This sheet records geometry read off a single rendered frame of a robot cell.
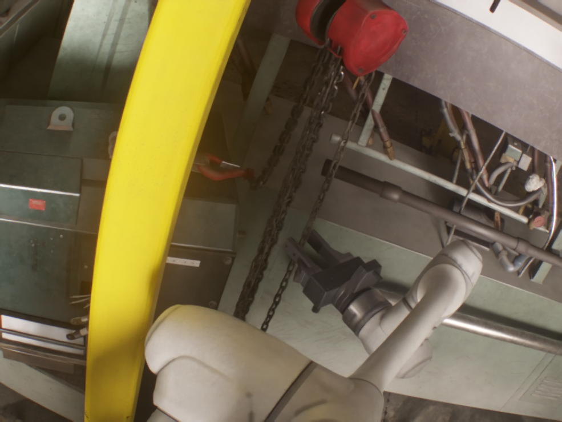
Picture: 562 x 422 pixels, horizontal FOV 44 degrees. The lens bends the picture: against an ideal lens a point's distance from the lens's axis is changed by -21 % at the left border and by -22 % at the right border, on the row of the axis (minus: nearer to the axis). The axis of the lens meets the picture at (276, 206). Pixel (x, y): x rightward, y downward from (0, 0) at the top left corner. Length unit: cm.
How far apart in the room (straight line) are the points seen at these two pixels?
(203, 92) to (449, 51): 107
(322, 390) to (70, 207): 79
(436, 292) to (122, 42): 114
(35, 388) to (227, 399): 127
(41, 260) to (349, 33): 84
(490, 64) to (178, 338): 120
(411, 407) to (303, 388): 167
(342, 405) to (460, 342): 151
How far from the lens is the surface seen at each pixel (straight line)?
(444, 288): 139
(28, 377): 214
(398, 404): 261
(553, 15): 88
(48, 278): 176
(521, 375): 264
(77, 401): 210
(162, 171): 101
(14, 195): 159
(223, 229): 170
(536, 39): 192
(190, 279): 174
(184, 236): 168
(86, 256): 161
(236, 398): 97
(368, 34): 132
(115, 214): 108
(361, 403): 99
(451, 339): 244
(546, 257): 224
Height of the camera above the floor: 191
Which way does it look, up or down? 38 degrees down
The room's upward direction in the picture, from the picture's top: 21 degrees clockwise
